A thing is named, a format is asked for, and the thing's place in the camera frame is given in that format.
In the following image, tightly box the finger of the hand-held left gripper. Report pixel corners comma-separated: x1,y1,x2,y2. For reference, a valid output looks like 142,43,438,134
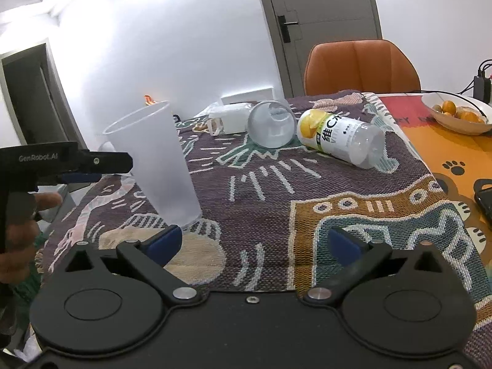
79,151,134,175
54,172,103,185

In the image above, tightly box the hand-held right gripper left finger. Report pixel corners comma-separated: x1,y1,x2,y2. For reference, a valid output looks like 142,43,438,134
61,225,202,307

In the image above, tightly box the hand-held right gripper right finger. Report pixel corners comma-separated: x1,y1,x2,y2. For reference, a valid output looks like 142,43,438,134
302,226,460,309

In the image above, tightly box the frosted tall plastic cup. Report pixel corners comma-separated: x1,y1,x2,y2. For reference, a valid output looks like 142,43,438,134
103,100,204,229

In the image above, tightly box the clear plastic cup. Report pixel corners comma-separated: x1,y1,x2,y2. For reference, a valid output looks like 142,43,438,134
248,100,299,149

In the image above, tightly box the person's left hand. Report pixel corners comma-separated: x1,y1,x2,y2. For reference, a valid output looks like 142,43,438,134
0,191,64,286

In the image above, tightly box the dark doorway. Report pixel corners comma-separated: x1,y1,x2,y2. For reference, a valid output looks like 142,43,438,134
0,38,90,150

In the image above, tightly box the printed woven blanket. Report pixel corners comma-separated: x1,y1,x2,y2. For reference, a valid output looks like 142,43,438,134
40,90,492,369

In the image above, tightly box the plastic bottle with yellow label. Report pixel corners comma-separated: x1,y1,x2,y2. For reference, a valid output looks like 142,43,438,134
296,108,387,170

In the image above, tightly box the white paper box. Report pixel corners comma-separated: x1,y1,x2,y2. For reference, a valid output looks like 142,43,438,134
207,102,255,137

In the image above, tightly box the orange paw print tablecloth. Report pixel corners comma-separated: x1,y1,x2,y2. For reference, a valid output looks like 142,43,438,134
378,91,492,270

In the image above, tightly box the black phone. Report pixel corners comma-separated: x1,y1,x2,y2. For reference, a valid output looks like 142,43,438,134
473,178,492,220

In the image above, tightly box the white bowl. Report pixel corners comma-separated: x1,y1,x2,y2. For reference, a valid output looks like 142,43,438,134
420,92,492,136

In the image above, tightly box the orange leather chair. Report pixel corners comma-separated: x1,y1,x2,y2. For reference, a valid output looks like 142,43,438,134
303,40,422,96

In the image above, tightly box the black charger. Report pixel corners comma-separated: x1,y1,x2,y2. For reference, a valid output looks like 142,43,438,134
473,66,492,103

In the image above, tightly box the grey door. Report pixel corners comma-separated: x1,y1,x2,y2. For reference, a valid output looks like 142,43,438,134
252,0,384,98

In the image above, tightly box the black cable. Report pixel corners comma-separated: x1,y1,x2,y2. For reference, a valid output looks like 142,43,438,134
457,59,492,95

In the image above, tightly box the black door handle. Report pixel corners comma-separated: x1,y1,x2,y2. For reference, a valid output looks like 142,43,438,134
277,14,300,43

